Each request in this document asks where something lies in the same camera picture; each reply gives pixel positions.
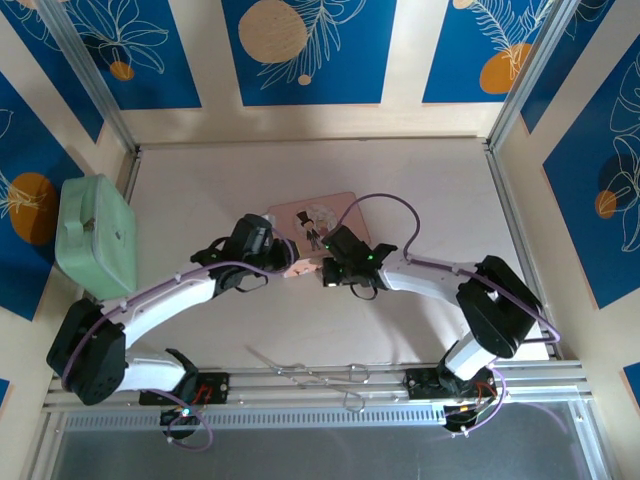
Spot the pink tin box with couple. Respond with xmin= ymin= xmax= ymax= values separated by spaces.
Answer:
xmin=266 ymin=190 xmax=372 ymax=281

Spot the mint green carry case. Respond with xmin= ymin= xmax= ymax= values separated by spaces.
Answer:
xmin=53 ymin=173 xmax=139 ymax=302

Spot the grey metal panel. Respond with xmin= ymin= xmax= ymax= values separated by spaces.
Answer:
xmin=47 ymin=399 xmax=614 ymax=480

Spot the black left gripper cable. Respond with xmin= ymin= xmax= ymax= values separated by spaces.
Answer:
xmin=233 ymin=271 xmax=269 ymax=295

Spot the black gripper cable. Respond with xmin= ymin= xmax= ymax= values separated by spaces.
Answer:
xmin=233 ymin=271 xmax=269 ymax=295
xmin=348 ymin=281 xmax=380 ymax=302

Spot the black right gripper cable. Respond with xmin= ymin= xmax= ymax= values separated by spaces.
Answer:
xmin=348 ymin=281 xmax=380 ymax=302

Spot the metal wire clip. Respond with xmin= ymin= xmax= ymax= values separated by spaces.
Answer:
xmin=293 ymin=362 xmax=372 ymax=390

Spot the long bent metal wire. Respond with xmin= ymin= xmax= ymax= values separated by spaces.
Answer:
xmin=246 ymin=344 xmax=307 ymax=375

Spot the small metal wire hook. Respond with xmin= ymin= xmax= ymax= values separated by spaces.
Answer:
xmin=342 ymin=383 xmax=367 ymax=412

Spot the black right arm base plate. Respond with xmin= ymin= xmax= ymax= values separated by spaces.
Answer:
xmin=404 ymin=366 xmax=500 ymax=402

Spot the aluminium front frame rail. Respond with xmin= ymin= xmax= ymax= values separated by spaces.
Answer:
xmin=42 ymin=358 xmax=596 ymax=414

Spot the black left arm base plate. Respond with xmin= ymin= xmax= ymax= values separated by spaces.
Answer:
xmin=138 ymin=371 xmax=232 ymax=407

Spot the grey slotted cable duct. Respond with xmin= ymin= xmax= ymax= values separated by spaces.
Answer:
xmin=63 ymin=406 xmax=577 ymax=433

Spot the aluminium corner post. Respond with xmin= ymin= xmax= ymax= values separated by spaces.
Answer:
xmin=36 ymin=0 xmax=140 ymax=154
xmin=486 ymin=0 xmax=582 ymax=152

